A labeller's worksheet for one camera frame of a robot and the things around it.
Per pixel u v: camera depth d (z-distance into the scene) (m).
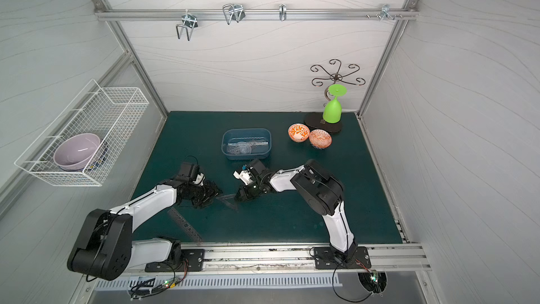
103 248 0.41
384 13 0.77
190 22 0.78
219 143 1.01
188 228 0.80
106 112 0.78
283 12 0.78
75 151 0.61
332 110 0.91
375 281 0.72
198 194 0.76
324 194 0.52
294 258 0.75
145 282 0.72
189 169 0.72
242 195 0.80
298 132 1.11
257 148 1.05
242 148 1.04
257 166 0.77
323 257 0.74
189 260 0.73
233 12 0.76
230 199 0.88
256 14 0.77
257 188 0.80
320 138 1.08
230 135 1.05
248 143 1.06
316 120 1.17
